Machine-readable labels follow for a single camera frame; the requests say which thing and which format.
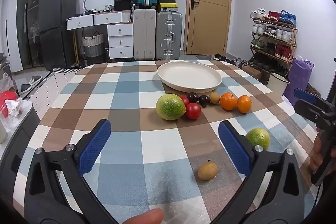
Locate small green citrus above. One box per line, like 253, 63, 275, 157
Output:
245, 128, 270, 151

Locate dark grey fridge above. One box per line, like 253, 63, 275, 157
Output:
39, 0, 79, 71

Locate woven grey white basket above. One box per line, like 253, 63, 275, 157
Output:
82, 32, 105, 58

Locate purple bag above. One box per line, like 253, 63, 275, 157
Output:
283, 56, 315, 106

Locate person's left hand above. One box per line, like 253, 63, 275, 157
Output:
123, 208, 165, 224

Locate red plastic bag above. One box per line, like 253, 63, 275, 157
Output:
0, 91, 19, 118

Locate grey aluminium suitcase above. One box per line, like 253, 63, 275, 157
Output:
156, 11, 183, 61

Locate brown cardboard box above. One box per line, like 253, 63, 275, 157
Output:
243, 65, 263, 80

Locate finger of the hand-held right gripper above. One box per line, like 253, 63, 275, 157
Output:
293, 99, 324, 123
293, 88, 336, 115

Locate wooden door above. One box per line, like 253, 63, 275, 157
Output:
185, 0, 232, 56

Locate small brown stemmed fruit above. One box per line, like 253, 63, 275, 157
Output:
198, 160, 218, 181

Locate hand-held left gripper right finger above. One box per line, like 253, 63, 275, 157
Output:
210, 120, 311, 224

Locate orange mandarin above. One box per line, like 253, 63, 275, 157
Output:
220, 92, 238, 111
237, 95, 252, 114

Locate beige suitcase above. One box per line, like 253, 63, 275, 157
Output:
133, 9, 156, 61

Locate white bucket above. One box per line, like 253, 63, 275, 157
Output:
267, 72, 290, 97

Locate black storage box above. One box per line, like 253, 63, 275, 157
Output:
114, 0, 135, 11

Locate checkered tablecloth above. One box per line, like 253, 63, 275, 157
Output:
12, 60, 323, 224

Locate yellow shoe box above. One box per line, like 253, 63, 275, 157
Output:
157, 3, 178, 12

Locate dotted white rug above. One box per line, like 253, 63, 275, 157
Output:
18, 68, 84, 106

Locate grey storage box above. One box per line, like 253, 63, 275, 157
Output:
0, 101, 41, 188

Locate person's right hand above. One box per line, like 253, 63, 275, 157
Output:
309, 127, 326, 175

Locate rows of racked shoes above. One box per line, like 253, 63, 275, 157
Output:
249, 8, 297, 67

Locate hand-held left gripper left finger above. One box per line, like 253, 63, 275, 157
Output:
24, 119, 117, 224

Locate wooden shoe rack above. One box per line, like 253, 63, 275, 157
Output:
249, 17, 299, 67

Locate large green yellow citrus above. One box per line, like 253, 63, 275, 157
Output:
156, 93, 186, 121

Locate white drawer dresser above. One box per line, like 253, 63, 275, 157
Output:
66, 11, 134, 60

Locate dark glass cabinet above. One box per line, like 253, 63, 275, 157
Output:
16, 0, 50, 69

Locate pile of loose shoes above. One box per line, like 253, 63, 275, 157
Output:
210, 53, 247, 67

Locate oval framed mirror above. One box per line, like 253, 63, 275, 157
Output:
83, 0, 118, 11

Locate white wardrobe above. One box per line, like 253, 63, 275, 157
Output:
0, 0, 23, 73

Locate cream round plate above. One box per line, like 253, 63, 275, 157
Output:
157, 61, 222, 92

